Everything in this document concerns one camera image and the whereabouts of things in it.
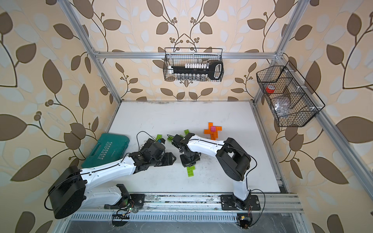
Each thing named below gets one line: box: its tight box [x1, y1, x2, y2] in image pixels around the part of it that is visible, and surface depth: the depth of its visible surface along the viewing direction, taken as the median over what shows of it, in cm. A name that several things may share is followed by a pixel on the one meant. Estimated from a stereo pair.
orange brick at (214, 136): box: [210, 131, 219, 141], surface depth 101 cm
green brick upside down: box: [186, 165, 196, 177], surface depth 86 cm
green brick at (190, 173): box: [186, 169, 196, 178], surface depth 86 cm
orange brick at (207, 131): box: [203, 128, 212, 134], surface depth 103 cm
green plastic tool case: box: [81, 133, 131, 168], surface depth 91 cm
